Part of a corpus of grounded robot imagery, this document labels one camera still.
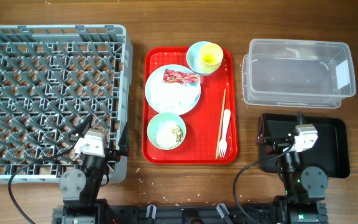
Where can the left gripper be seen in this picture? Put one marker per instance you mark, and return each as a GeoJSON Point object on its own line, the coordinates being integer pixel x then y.
{"type": "Point", "coordinates": [112, 154]}

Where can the clear plastic bin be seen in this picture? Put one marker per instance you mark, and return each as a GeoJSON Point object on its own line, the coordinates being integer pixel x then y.
{"type": "Point", "coordinates": [297, 73]}

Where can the wooden chopstick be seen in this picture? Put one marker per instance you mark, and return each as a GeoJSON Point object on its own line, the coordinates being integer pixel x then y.
{"type": "Point", "coordinates": [220, 124]}

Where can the light blue small bowl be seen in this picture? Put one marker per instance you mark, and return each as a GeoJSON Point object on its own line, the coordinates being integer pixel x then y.
{"type": "Point", "coordinates": [194, 61]}

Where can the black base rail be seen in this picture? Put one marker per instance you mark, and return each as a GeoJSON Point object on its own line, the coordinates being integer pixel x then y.
{"type": "Point", "coordinates": [261, 213]}

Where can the large light blue plate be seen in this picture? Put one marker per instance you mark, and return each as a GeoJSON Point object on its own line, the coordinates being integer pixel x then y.
{"type": "Point", "coordinates": [171, 97]}

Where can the grey dishwasher rack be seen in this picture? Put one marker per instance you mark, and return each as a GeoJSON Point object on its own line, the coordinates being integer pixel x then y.
{"type": "Point", "coordinates": [52, 77]}

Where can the white plastic fork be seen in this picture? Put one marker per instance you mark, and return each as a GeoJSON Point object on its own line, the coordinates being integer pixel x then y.
{"type": "Point", "coordinates": [223, 142]}

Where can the green bowl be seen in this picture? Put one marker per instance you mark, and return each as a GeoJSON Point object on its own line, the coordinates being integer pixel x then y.
{"type": "Point", "coordinates": [162, 117]}

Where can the red snack wrapper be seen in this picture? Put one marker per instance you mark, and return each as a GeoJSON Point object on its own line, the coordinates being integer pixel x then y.
{"type": "Point", "coordinates": [174, 76]}

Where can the red plastic tray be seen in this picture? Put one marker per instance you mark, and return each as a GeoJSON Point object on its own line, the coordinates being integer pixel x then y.
{"type": "Point", "coordinates": [202, 124]}

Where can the yellow plastic cup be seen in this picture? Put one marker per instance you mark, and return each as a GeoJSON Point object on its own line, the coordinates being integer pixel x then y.
{"type": "Point", "coordinates": [211, 55]}

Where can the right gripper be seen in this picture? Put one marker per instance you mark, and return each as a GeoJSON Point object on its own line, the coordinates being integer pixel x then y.
{"type": "Point", "coordinates": [276, 144]}

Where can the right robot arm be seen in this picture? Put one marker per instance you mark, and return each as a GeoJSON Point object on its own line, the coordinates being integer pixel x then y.
{"type": "Point", "coordinates": [305, 185]}

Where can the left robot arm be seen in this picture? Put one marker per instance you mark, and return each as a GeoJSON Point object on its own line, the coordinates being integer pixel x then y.
{"type": "Point", "coordinates": [80, 187]}

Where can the black plastic tray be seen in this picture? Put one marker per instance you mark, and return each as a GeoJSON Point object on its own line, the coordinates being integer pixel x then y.
{"type": "Point", "coordinates": [330, 150]}

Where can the white rice food waste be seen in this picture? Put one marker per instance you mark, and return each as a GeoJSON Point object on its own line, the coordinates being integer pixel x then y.
{"type": "Point", "coordinates": [168, 135]}

